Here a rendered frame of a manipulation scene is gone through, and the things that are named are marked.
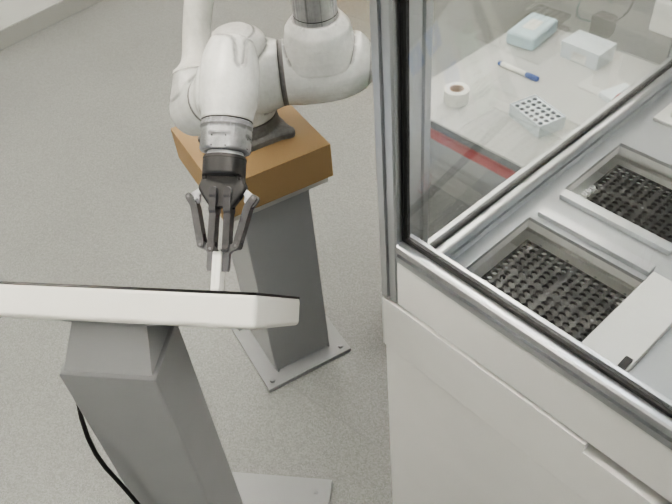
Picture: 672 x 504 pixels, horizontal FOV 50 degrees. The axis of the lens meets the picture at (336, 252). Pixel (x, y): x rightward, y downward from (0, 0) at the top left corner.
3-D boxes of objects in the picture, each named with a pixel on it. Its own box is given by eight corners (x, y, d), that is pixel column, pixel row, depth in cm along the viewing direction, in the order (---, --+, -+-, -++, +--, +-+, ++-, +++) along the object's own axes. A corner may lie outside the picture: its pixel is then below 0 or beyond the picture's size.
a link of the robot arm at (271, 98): (214, 97, 183) (195, 16, 167) (286, 89, 182) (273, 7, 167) (211, 134, 171) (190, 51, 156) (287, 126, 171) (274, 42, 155)
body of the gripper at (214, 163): (194, 149, 121) (191, 204, 121) (243, 150, 120) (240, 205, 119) (208, 159, 129) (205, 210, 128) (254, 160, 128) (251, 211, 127)
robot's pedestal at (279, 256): (231, 330, 246) (181, 152, 193) (308, 293, 255) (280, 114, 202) (269, 392, 227) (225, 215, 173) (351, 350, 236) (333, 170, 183)
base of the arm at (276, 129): (188, 131, 183) (183, 112, 179) (266, 102, 189) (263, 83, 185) (215, 167, 171) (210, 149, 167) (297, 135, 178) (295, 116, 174)
